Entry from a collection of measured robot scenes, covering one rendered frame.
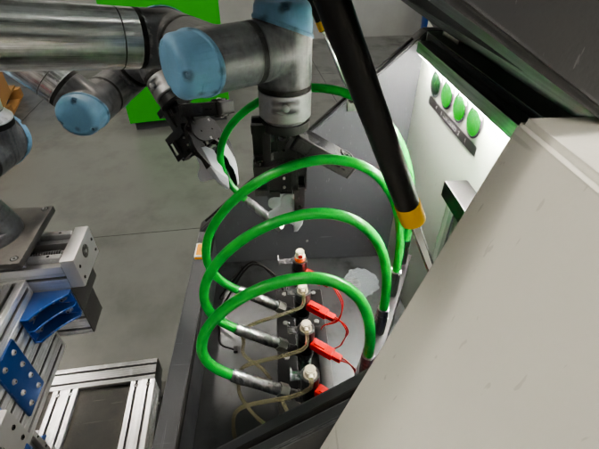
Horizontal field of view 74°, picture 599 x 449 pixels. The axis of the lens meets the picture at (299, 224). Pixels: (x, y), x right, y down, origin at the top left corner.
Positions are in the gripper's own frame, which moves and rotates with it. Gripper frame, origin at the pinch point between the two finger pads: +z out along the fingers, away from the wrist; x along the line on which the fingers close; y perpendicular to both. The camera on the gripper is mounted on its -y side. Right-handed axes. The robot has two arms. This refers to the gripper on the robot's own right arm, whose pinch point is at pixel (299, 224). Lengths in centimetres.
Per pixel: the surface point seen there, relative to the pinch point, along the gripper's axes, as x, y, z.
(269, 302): 8.6, 5.8, 10.5
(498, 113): 8.3, -25.0, -23.4
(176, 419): 21.0, 22.5, 25.4
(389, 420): 40.9, -4.6, -12.4
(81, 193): -200, 150, 121
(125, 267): -118, 95, 120
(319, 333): 8.2, -3.4, 20.7
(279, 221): 16.6, 3.5, -13.7
